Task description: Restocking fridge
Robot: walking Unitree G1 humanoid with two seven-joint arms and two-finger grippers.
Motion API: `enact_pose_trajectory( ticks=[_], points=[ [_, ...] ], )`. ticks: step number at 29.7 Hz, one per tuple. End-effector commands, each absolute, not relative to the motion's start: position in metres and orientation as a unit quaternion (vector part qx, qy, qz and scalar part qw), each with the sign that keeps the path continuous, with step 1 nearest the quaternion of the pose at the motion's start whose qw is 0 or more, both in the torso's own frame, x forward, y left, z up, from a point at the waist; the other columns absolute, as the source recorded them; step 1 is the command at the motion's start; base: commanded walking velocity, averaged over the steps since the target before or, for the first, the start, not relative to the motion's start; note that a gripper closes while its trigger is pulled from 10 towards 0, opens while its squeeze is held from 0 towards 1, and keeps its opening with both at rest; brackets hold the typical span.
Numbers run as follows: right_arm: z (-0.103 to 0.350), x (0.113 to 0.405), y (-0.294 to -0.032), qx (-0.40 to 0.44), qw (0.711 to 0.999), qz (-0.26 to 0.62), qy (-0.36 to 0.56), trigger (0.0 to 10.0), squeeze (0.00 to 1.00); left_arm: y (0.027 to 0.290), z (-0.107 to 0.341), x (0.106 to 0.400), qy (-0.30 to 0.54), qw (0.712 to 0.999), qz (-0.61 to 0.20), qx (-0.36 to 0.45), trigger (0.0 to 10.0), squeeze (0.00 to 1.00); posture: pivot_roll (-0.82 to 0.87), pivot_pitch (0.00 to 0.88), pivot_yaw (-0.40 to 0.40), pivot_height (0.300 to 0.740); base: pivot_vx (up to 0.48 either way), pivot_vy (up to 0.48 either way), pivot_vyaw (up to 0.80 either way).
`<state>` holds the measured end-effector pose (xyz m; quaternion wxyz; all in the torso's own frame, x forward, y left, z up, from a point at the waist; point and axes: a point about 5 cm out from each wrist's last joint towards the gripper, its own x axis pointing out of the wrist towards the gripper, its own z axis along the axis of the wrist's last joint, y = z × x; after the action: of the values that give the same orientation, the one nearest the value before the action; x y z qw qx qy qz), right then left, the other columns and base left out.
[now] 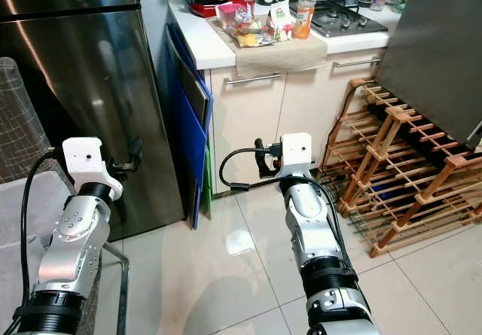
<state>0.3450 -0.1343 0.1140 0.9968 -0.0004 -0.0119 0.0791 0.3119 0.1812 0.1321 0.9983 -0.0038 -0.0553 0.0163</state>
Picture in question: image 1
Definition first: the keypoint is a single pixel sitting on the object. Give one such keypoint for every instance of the beige cloth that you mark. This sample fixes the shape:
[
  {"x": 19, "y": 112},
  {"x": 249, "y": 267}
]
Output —
[{"x": 279, "y": 56}]

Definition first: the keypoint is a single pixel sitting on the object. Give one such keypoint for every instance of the pink cup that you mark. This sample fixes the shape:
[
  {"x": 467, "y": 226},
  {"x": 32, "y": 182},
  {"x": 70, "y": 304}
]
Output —
[{"x": 226, "y": 15}]

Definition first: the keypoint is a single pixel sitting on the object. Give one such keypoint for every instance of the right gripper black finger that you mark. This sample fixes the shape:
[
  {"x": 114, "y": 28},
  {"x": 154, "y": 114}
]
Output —
[{"x": 262, "y": 156}]

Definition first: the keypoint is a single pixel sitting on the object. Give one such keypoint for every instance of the beige kitchen counter cabinet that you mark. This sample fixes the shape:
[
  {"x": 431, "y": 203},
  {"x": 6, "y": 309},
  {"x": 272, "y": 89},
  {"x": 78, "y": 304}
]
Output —
[{"x": 256, "y": 124}]

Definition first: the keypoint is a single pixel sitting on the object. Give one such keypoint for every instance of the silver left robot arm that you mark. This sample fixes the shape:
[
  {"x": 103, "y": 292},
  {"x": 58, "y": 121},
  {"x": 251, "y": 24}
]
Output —
[{"x": 71, "y": 241}]

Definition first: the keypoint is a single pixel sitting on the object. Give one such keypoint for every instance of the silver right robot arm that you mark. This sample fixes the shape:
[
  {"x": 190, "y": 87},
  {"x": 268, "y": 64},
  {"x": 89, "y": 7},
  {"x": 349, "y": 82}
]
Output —
[{"x": 316, "y": 237}]

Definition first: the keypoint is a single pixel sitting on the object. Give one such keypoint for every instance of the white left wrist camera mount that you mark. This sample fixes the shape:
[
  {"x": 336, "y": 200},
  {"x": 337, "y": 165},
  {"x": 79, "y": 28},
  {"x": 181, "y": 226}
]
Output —
[{"x": 83, "y": 158}]

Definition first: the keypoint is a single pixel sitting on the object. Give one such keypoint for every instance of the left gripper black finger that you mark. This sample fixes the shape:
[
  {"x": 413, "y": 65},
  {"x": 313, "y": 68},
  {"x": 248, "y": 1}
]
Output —
[{"x": 138, "y": 150}]

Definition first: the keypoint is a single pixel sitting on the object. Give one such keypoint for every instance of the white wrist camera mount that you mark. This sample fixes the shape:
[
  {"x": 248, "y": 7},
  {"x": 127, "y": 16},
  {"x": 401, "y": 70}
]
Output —
[
  {"x": 296, "y": 153},
  {"x": 83, "y": 158}
]

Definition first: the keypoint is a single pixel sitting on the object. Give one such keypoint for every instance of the yellow snack pack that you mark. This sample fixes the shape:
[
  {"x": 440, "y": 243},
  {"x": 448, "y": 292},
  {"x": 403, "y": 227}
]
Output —
[{"x": 248, "y": 39}]

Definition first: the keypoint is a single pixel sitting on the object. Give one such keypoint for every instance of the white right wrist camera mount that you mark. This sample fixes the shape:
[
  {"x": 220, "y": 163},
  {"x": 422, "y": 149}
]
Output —
[{"x": 296, "y": 153}]

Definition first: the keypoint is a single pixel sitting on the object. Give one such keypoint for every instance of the green board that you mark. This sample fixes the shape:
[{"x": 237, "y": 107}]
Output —
[{"x": 207, "y": 192}]

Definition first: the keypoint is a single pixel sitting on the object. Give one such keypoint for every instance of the clear plastic food pack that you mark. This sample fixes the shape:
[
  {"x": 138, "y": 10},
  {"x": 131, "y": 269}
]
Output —
[{"x": 250, "y": 19}]

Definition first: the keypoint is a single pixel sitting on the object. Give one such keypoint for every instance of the wooden wine rack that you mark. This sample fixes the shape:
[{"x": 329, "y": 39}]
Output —
[{"x": 407, "y": 169}]

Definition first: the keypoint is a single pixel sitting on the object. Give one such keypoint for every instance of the steel gas hob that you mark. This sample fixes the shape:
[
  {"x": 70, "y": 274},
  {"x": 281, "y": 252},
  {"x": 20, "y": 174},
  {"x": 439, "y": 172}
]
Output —
[{"x": 346, "y": 20}]

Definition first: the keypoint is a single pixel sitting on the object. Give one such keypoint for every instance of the orange juice bottle green cap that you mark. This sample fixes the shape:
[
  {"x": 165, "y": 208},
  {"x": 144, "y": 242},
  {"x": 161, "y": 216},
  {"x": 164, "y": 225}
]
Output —
[{"x": 305, "y": 19}]

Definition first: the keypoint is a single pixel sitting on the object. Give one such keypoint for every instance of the large stainless steel fridge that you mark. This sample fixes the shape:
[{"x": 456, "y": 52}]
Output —
[{"x": 105, "y": 49}]

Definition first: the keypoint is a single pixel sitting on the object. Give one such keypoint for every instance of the blue board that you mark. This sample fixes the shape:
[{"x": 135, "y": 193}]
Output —
[{"x": 184, "y": 139}]

